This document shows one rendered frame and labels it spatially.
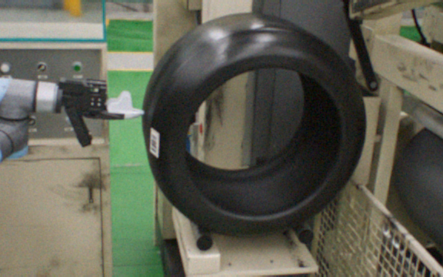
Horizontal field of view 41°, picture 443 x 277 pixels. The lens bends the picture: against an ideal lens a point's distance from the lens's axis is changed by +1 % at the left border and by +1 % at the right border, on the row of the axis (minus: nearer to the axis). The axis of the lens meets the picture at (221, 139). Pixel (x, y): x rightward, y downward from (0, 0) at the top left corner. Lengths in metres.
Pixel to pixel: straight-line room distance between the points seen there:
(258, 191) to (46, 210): 0.89
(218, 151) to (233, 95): 0.19
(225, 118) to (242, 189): 0.23
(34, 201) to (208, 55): 1.15
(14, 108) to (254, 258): 0.76
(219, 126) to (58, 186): 0.73
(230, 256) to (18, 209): 0.94
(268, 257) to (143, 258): 1.53
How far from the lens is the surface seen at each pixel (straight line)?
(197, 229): 1.59
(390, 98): 1.92
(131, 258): 3.16
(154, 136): 1.40
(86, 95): 1.44
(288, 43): 1.40
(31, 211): 2.32
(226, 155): 1.86
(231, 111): 1.81
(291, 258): 1.71
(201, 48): 1.39
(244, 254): 1.70
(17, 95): 1.45
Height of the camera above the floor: 1.72
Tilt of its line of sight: 21 degrees down
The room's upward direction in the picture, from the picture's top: 3 degrees clockwise
